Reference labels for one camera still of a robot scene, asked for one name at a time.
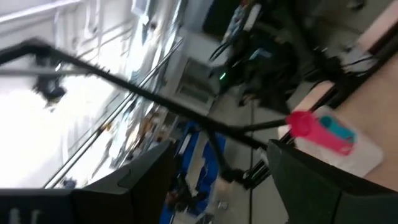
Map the black metal rig frame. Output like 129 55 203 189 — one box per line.
0 37 398 190

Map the white plastic basket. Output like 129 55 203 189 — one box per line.
277 105 385 179

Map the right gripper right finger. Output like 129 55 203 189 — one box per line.
266 139 398 224

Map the white cabinet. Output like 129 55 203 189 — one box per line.
161 29 224 116

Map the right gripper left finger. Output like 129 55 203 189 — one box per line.
0 141 178 224

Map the blue plastic bin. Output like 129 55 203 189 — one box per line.
160 121 228 224

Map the red measuring cup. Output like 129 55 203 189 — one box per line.
285 110 356 157

